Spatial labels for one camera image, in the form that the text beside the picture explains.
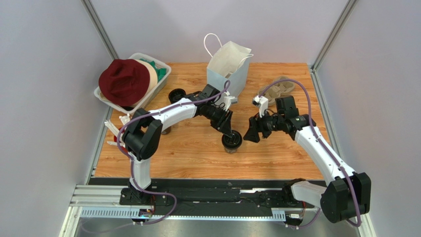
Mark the black cup lid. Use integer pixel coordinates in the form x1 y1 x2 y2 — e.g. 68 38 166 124
221 130 243 150

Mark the white paper bag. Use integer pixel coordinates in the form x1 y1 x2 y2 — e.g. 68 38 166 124
203 33 254 97

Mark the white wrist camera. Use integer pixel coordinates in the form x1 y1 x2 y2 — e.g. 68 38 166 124
220 91 238 111
252 95 268 118

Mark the green cloth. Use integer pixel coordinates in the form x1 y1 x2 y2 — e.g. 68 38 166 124
140 59 167 82

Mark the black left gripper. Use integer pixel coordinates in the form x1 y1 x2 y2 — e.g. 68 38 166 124
204 104 233 138

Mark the dark red bucket hat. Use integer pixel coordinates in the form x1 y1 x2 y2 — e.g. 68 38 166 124
98 59 151 107

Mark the red cup with straws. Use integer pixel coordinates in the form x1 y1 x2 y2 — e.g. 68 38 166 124
104 114 130 146

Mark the brown coffee cup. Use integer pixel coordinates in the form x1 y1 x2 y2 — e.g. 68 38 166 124
224 147 238 154

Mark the brown pulp cup carrier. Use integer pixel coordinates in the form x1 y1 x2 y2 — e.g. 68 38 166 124
263 81 295 106

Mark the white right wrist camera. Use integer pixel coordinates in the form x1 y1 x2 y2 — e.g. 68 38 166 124
252 95 268 118

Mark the white plastic basket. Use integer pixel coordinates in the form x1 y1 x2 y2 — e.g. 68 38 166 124
94 53 171 114

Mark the beige hat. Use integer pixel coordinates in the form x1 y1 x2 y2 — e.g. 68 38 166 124
136 60 158 97

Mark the stack of black cups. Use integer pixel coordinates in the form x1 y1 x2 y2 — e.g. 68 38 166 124
161 126 171 135

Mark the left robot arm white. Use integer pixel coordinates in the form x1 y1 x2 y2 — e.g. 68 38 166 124
116 80 234 193

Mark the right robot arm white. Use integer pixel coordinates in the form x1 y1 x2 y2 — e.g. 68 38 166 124
243 96 372 223

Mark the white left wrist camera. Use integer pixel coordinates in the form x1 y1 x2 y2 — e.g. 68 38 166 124
220 91 238 111

